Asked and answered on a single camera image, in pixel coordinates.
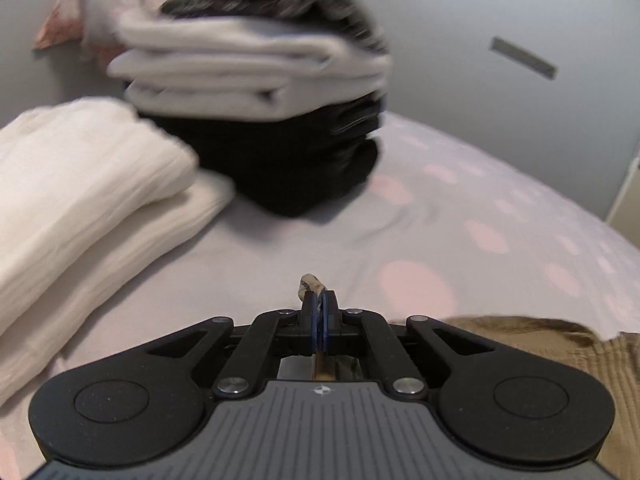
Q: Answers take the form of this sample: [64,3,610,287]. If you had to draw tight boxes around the cream door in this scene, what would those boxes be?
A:
[605,157,640,241]

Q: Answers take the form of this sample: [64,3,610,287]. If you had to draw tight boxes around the black folded garment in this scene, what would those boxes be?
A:
[135,95,388,218]

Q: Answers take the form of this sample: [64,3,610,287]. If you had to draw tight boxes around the dark patterned folded garment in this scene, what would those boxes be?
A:
[160,0,391,56]

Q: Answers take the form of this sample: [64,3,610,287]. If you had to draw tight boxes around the stack of folded clothes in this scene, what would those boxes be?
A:
[107,10,393,123]

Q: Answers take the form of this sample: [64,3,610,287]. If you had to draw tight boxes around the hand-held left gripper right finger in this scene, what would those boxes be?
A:
[322,290,502,402]

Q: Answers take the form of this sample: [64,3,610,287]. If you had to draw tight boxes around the grey wall switch panel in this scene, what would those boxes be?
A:
[489,36,558,80]

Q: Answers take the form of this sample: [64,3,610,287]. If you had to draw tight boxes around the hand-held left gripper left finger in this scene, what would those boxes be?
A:
[144,291,321,402]

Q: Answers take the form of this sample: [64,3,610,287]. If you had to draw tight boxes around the brown striped pants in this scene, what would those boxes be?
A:
[297,272,640,480]

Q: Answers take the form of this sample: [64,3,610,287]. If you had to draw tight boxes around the bed with pink dotted sheet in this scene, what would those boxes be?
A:
[0,110,640,480]

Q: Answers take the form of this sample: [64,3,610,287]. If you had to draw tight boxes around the cream folded garment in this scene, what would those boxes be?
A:
[0,97,236,401]

